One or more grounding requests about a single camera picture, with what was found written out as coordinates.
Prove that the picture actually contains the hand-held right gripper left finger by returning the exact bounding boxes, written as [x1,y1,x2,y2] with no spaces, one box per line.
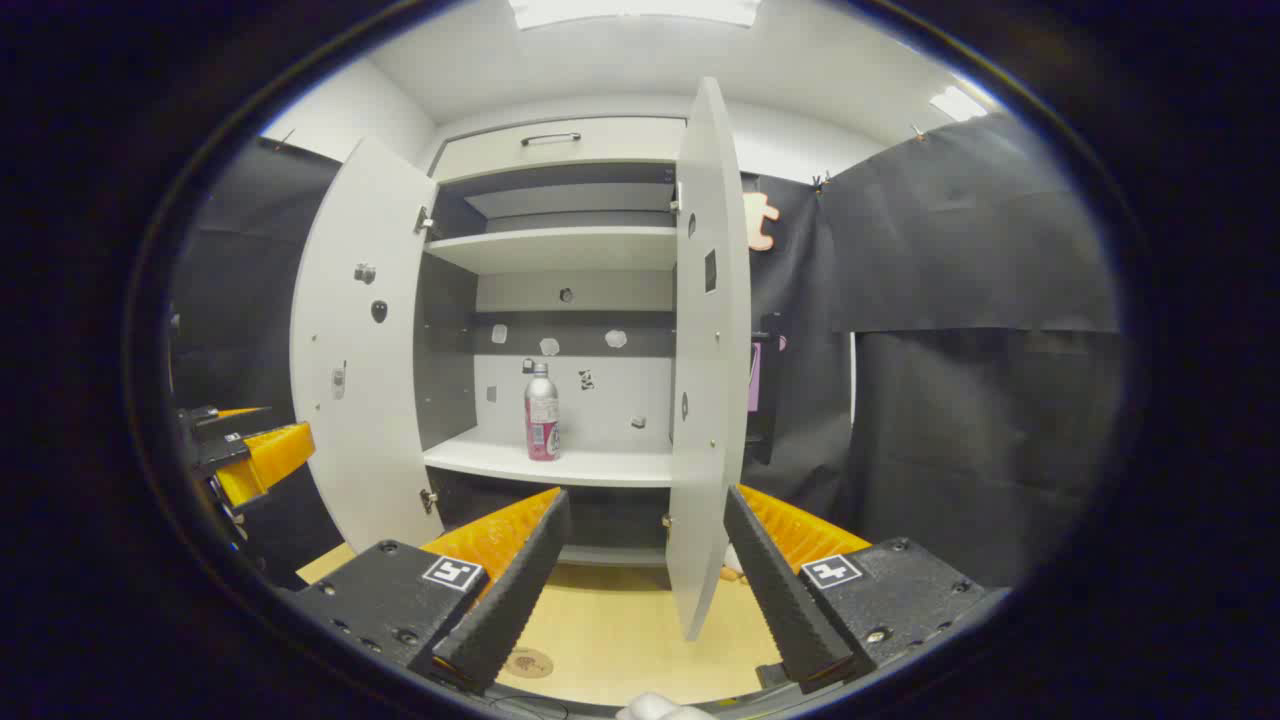
[285,487,573,698]

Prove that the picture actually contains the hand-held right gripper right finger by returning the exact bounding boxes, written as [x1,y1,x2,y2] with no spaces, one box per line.
[722,484,1009,696]

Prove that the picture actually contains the white cabinet door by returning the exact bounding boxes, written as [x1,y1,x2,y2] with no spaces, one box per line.
[290,137,447,554]
[664,77,754,642]

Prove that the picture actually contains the silver pink label bottle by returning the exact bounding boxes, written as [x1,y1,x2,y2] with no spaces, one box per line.
[524,362,562,463]

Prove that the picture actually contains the white cabinet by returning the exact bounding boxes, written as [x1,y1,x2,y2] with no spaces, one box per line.
[413,114,693,569]

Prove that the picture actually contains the white cabinet drawer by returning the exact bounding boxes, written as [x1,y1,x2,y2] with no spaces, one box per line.
[430,116,690,184]

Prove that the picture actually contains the black backdrop cloth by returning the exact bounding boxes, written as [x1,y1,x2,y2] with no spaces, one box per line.
[165,112,1123,593]

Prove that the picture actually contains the ceiling light panel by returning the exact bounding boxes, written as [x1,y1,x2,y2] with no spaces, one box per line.
[928,85,990,124]
[508,0,763,30]

